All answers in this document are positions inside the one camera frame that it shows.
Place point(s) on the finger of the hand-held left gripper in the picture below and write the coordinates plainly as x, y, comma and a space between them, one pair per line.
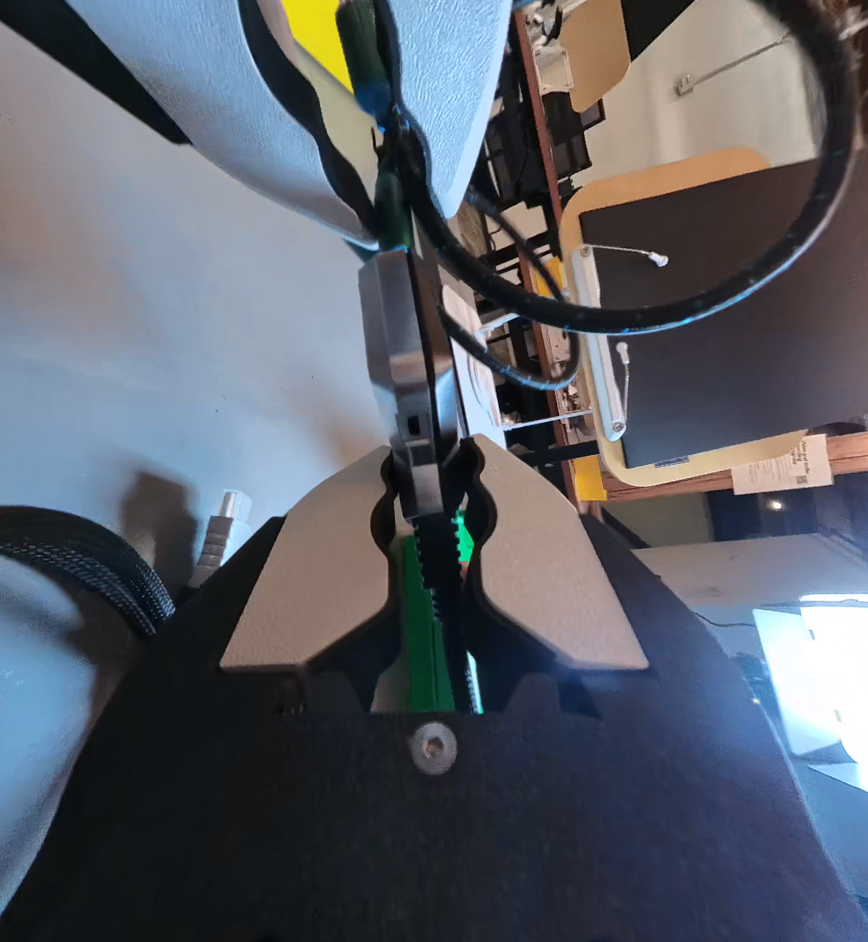
456, 88
205, 96

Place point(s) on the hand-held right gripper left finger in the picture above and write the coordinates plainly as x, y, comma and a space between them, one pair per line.
316, 589

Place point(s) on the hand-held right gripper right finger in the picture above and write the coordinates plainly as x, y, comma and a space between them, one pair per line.
551, 589

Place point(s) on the green plastic bin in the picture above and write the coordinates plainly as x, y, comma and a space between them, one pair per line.
419, 625

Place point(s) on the yellow plastic bin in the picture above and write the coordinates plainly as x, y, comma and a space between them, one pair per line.
316, 29

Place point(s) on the grey multiport adapter hub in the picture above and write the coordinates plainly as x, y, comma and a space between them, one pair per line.
397, 331

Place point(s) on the tan and black board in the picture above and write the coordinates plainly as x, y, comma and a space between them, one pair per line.
596, 44

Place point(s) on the yellow box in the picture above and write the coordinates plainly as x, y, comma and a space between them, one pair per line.
551, 278

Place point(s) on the white paper label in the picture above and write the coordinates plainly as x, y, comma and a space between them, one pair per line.
780, 467

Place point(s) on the black wood-rimmed panel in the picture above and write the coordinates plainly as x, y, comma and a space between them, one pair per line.
735, 368

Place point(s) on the wall conduit outlet box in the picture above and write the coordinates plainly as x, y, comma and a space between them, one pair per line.
688, 85

